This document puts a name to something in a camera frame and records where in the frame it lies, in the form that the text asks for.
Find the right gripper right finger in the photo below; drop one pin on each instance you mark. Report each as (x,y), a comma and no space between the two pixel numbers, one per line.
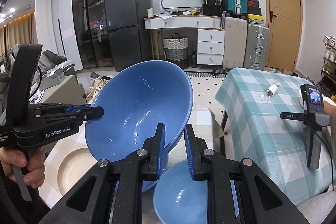
(237,191)

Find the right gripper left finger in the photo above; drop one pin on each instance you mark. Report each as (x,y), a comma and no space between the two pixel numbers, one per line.
(111,192)

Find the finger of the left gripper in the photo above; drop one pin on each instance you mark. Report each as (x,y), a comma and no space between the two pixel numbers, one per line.
(53,108)
(82,115)

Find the light blue bowl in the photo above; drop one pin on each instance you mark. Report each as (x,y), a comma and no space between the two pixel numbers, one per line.
(178,198)

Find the cream plate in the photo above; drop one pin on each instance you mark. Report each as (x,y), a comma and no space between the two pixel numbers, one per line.
(73,167)

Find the large dark blue bowl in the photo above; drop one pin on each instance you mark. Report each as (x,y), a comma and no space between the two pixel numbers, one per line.
(135,101)

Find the small dark blue bowl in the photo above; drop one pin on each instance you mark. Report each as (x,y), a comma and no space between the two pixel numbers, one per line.
(139,166)

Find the person right hand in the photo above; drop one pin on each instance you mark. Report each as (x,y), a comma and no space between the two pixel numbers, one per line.
(329,106)

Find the person left hand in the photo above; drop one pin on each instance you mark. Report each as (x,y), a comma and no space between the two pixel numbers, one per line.
(34,164)

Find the white bowl on teal table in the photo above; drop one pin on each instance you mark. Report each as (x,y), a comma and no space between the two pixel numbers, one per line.
(300,98)

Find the grey cardboard box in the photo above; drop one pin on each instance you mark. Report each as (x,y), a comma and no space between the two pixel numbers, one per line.
(52,78)

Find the shoe rack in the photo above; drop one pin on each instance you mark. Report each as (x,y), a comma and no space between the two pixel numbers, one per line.
(328,71)

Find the patterned tote bag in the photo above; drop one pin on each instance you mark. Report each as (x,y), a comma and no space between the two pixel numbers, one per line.
(96,87)

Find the grey bedding pile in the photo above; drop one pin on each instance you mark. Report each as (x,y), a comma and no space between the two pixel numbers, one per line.
(48,62)

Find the small wrapped white object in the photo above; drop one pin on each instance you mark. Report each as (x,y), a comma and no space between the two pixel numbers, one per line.
(269,92)

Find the teal plaid tablecloth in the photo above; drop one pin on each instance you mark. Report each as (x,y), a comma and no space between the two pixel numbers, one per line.
(277,146)

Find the silver aluminium suitcase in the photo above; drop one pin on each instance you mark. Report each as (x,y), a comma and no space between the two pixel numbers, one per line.
(256,47)

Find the dark glass cabinet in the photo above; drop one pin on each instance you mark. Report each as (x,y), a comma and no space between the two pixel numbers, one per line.
(91,33)

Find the beige suitcase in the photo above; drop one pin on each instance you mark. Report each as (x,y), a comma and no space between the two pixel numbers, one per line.
(235,39)

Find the black water bottle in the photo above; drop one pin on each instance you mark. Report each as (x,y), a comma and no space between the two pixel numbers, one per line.
(193,59)

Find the woven laundry basket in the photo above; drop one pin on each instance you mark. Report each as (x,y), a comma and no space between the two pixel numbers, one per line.
(176,50)

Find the black refrigerator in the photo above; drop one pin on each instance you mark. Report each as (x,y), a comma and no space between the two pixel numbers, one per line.
(130,41)

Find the white drawer desk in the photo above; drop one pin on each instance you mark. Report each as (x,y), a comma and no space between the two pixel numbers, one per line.
(206,37)

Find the wooden door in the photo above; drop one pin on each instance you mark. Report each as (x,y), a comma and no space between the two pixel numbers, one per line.
(284,20)

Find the oval mirror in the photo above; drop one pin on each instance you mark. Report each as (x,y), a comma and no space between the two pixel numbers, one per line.
(180,5)

